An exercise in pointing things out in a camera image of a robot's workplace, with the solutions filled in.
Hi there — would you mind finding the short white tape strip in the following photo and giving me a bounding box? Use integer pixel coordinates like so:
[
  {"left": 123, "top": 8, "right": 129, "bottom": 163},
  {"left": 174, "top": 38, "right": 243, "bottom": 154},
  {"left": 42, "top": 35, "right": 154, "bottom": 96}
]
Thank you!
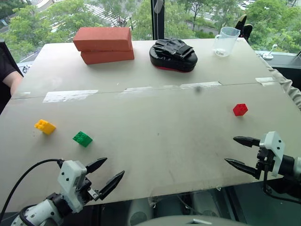
[{"left": 255, "top": 77, "right": 278, "bottom": 87}]

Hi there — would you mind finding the thin white tape strip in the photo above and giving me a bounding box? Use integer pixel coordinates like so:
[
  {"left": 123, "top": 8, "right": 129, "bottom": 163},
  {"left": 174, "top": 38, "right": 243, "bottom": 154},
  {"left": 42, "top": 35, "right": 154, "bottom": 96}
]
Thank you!
[{"left": 124, "top": 86, "right": 154, "bottom": 93}]

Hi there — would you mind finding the person's black shirt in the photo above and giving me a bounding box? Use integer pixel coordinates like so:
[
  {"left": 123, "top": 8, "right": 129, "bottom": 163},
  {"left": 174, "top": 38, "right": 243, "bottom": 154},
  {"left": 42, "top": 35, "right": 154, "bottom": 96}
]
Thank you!
[{"left": 0, "top": 40, "right": 24, "bottom": 114}]

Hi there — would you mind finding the black yellow-tipped padded object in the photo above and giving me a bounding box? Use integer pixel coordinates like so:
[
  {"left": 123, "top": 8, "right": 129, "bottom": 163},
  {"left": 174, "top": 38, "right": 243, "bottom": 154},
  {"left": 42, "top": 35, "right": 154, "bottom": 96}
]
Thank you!
[{"left": 234, "top": 14, "right": 248, "bottom": 36}]

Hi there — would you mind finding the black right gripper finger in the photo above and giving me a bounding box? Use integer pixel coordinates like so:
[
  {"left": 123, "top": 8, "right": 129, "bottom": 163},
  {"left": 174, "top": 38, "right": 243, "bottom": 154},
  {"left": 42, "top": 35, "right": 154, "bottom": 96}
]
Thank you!
[
  {"left": 233, "top": 136, "right": 261, "bottom": 148},
  {"left": 223, "top": 158, "right": 258, "bottom": 178}
]

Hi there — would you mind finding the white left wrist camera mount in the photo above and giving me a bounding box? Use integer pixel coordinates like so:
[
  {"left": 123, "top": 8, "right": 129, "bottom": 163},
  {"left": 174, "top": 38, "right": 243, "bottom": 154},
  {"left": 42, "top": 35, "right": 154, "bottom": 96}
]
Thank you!
[{"left": 57, "top": 160, "right": 88, "bottom": 213}]

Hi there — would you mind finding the long white tape strip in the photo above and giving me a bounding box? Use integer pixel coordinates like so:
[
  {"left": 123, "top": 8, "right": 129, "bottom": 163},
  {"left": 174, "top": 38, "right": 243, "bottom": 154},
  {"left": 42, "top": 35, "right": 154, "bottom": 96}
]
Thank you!
[{"left": 180, "top": 81, "right": 222, "bottom": 89}]

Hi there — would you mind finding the red toy brick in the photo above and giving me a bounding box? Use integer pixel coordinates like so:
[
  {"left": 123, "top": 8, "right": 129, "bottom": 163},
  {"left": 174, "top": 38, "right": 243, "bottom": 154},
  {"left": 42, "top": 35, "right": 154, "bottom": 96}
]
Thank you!
[{"left": 232, "top": 103, "right": 249, "bottom": 117}]

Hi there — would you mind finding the black boxing focus pad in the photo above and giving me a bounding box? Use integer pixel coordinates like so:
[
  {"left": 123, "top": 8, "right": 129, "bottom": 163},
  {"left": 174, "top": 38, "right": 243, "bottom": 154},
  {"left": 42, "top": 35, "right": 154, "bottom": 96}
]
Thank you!
[{"left": 149, "top": 39, "right": 198, "bottom": 73}]

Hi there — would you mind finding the white window handle fixture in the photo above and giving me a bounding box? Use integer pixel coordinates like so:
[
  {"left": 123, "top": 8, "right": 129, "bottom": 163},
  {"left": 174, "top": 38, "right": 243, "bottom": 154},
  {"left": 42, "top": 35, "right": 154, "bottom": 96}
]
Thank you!
[{"left": 261, "top": 43, "right": 278, "bottom": 60}]

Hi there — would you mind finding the red clay brick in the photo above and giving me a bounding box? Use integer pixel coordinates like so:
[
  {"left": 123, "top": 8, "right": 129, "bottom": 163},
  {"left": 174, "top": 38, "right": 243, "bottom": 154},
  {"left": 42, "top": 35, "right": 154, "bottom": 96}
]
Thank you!
[
  {"left": 80, "top": 43, "right": 135, "bottom": 65},
  {"left": 72, "top": 26, "right": 133, "bottom": 52}
]

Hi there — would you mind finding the yellow toy brick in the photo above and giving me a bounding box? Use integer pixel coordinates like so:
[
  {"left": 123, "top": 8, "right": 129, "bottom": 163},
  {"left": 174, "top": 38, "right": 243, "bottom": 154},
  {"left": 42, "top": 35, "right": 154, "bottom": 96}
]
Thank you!
[{"left": 34, "top": 119, "right": 56, "bottom": 135}]

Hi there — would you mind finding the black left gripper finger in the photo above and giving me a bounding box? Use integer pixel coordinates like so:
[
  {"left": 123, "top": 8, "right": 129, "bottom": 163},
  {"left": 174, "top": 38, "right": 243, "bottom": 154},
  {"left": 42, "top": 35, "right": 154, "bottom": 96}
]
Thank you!
[
  {"left": 98, "top": 170, "right": 126, "bottom": 201},
  {"left": 85, "top": 157, "right": 109, "bottom": 175}
]

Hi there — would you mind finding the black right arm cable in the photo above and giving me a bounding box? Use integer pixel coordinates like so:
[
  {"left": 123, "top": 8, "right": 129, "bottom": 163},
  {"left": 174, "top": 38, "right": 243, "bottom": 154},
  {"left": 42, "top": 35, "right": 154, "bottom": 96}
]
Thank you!
[{"left": 262, "top": 169, "right": 301, "bottom": 204}]

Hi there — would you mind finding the clear plastic measuring cup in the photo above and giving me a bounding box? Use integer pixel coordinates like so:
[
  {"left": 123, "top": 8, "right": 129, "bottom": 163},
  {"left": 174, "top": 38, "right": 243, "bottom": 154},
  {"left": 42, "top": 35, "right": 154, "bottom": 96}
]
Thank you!
[{"left": 213, "top": 26, "right": 241, "bottom": 58}]

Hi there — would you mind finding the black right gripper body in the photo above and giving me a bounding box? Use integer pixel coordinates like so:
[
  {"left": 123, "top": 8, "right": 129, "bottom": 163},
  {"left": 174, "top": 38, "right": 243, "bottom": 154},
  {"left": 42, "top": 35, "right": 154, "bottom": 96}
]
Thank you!
[{"left": 254, "top": 142, "right": 275, "bottom": 181}]

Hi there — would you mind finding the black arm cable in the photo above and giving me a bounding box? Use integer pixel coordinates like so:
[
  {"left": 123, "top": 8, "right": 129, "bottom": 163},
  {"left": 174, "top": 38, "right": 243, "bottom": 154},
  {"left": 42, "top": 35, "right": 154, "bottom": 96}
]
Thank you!
[
  {"left": 262, "top": 169, "right": 301, "bottom": 204},
  {"left": 0, "top": 158, "right": 65, "bottom": 214}
]

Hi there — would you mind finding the white cloth table edging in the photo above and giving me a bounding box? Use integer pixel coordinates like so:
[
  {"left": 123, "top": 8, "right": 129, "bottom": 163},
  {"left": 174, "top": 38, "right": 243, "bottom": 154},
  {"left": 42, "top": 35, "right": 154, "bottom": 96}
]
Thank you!
[{"left": 258, "top": 53, "right": 301, "bottom": 114}]

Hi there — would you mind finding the dark window frame post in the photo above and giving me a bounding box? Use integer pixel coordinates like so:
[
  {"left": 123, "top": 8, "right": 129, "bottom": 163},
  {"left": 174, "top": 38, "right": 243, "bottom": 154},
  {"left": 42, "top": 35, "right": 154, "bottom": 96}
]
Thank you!
[{"left": 150, "top": 0, "right": 166, "bottom": 41}]

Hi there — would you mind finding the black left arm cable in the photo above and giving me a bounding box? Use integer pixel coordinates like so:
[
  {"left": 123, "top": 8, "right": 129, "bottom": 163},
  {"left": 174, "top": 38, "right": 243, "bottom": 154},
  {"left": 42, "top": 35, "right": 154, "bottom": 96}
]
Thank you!
[{"left": 0, "top": 158, "right": 65, "bottom": 214}]

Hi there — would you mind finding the green toy brick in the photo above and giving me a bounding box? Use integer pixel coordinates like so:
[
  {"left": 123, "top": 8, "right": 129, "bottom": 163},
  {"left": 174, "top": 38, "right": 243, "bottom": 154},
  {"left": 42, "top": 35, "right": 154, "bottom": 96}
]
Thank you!
[{"left": 72, "top": 130, "right": 93, "bottom": 148}]

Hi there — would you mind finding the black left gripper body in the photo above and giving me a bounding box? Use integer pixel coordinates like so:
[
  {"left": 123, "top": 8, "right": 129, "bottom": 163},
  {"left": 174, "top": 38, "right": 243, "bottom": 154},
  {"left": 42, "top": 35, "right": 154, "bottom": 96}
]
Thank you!
[{"left": 77, "top": 169, "right": 101, "bottom": 206}]

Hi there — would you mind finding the wide white tape strip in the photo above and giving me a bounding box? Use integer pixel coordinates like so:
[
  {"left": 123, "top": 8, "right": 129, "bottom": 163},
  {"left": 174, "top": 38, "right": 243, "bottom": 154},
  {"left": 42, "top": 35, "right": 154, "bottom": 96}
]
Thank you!
[{"left": 42, "top": 89, "right": 99, "bottom": 103}]

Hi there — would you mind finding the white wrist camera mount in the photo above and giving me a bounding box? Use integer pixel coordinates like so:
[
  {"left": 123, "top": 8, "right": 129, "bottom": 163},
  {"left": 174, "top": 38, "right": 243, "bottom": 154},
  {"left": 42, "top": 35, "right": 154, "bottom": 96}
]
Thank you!
[
  {"left": 259, "top": 131, "right": 286, "bottom": 178},
  {"left": 57, "top": 160, "right": 88, "bottom": 213}
]

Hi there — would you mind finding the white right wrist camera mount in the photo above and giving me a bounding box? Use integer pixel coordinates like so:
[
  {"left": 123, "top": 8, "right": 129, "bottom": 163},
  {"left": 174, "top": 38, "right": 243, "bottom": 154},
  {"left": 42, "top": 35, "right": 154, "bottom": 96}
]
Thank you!
[{"left": 259, "top": 131, "right": 286, "bottom": 178}]

